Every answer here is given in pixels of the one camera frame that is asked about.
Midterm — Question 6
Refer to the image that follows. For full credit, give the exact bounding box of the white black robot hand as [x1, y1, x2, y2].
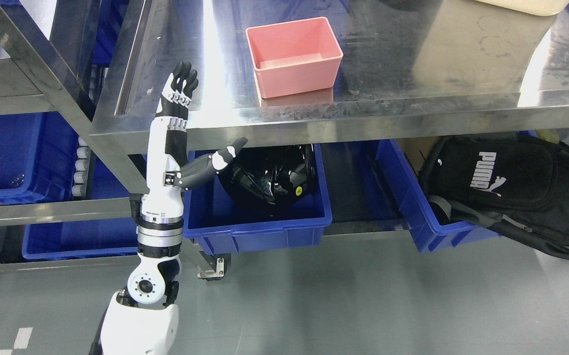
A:
[139, 61, 247, 231]

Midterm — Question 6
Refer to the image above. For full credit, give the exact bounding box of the pink plastic storage box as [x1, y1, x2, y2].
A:
[245, 17, 344, 99]

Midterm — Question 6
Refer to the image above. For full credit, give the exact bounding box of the blue shelf bin lower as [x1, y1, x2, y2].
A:
[22, 158, 140, 261]

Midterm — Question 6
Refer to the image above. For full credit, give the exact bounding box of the blue shelf bin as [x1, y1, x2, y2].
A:
[22, 158, 140, 261]
[0, 112, 79, 205]

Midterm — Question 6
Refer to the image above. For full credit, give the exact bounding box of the stainless steel shelf rack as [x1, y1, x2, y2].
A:
[0, 0, 146, 265]

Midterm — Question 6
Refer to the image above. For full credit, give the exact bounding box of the blue shelf bin upper left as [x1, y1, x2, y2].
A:
[0, 112, 79, 205]

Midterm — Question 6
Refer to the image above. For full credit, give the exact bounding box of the beige container on table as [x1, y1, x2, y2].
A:
[478, 0, 569, 17]

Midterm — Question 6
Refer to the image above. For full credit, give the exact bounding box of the blue bin with helmet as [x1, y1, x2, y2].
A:
[184, 143, 333, 255]

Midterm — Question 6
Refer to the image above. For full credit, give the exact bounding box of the black glossy helmet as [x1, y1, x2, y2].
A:
[218, 144, 318, 211]

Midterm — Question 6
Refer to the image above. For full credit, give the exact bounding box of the blue bin with backpack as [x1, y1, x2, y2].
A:
[375, 137, 501, 252]

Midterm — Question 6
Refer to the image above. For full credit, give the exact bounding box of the stainless steel table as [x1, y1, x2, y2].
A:
[89, 0, 569, 282]

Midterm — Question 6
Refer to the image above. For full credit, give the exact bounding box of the black Puma backpack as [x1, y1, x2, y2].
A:
[418, 132, 569, 260]

